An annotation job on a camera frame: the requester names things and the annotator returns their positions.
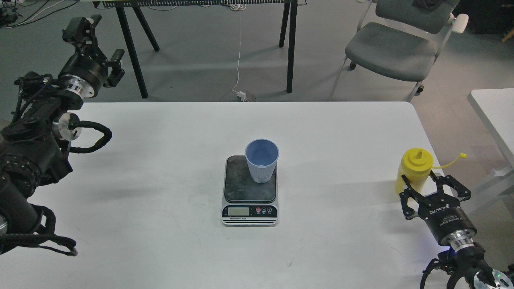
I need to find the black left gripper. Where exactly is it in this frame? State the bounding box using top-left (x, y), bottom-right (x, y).
top-left (58, 14), bottom-right (125, 99)

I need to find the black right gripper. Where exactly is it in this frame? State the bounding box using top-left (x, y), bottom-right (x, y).
top-left (399, 171), bottom-right (478, 246)

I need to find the yellow squeeze bottle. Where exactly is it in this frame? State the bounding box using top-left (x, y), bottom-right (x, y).
top-left (394, 148), bottom-right (467, 194)

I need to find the blue ribbed plastic cup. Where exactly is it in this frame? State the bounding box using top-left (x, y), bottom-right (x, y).
top-left (244, 139), bottom-right (279, 183)

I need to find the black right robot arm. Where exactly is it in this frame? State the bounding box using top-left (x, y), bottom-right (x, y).
top-left (400, 172), bottom-right (513, 289)

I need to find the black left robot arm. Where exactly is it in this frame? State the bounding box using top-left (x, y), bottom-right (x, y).
top-left (0, 14), bottom-right (124, 256)

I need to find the digital kitchen scale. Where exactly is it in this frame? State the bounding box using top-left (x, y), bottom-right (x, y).
top-left (221, 155), bottom-right (279, 227)

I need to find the black trestle table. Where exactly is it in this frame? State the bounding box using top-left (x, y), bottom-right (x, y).
top-left (92, 0), bottom-right (307, 99)

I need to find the grey office chair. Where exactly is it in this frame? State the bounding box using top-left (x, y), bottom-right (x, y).
top-left (345, 0), bottom-right (469, 102)

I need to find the floor cables bundle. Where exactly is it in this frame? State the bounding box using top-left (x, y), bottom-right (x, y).
top-left (0, 0), bottom-right (77, 28)

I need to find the white hanging cable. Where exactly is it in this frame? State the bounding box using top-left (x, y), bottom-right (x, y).
top-left (231, 8), bottom-right (247, 101)

